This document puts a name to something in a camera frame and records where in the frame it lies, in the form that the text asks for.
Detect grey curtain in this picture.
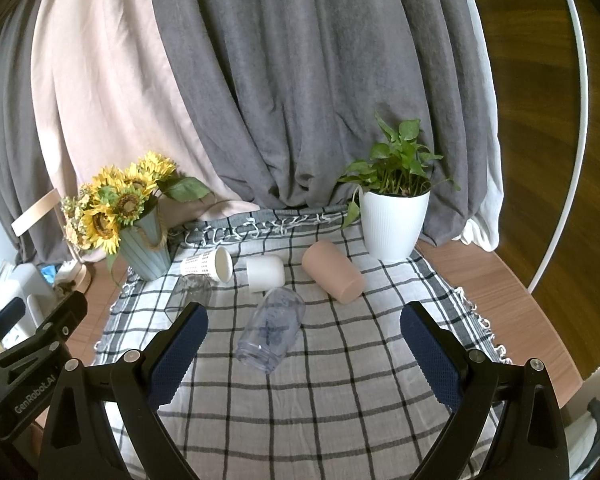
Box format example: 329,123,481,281
0,5,71,266
145,0,491,248

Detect pink cup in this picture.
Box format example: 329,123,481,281
301,240,366,305

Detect clear plastic cup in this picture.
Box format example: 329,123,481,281
235,286,307,376

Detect checkered cloth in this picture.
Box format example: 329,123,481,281
92,207,513,480

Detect white printed paper cup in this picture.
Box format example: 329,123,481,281
180,246,234,283

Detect sunflower bouquet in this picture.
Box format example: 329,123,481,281
60,151,212,272

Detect ribbed teal vase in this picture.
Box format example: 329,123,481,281
117,207,173,281

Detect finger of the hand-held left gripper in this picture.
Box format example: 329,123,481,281
0,297,27,335
0,290,89,377

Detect white curved tube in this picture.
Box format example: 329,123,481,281
527,0,589,293

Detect white curtain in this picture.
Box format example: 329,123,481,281
452,0,503,253

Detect white ribbed plant pot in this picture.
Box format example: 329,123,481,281
358,187,431,262

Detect clear glass cup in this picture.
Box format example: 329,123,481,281
165,275,213,325

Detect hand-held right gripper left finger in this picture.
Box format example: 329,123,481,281
40,301,211,480

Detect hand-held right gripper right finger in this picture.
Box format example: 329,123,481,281
399,301,571,480

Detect green leafy plant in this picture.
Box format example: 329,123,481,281
336,112,462,231

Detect beige curtain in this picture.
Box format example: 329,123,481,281
30,0,263,263

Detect white appliance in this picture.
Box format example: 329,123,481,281
0,262,56,332

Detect wooden chair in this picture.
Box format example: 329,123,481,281
11,187,97,292

